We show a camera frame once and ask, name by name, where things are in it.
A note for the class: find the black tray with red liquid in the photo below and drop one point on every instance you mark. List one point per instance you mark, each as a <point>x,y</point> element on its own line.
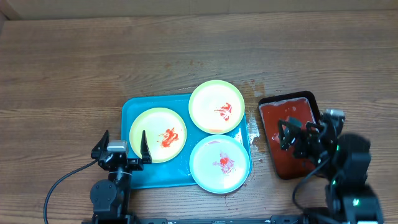
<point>300,105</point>

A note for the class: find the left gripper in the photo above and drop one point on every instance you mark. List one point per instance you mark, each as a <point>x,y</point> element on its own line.
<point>137,164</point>

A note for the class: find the light blue plate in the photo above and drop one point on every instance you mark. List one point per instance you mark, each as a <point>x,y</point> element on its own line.
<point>219,164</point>

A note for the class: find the teal plastic tray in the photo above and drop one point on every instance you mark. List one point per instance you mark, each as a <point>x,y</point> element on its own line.
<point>175,172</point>

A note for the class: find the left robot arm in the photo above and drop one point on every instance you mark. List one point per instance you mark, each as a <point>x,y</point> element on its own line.
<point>110,197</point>

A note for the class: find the yellow plate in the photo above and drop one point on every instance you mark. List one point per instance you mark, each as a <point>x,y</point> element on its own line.
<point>166,134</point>

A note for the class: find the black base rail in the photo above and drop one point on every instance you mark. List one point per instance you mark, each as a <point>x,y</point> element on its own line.
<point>275,219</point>

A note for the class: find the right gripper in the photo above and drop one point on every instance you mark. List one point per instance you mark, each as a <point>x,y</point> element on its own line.
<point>305,139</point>

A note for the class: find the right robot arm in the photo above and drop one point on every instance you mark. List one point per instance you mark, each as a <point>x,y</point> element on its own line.
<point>342,159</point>

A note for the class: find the yellow-green plate top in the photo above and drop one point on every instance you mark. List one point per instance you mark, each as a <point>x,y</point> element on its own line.
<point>216,107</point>

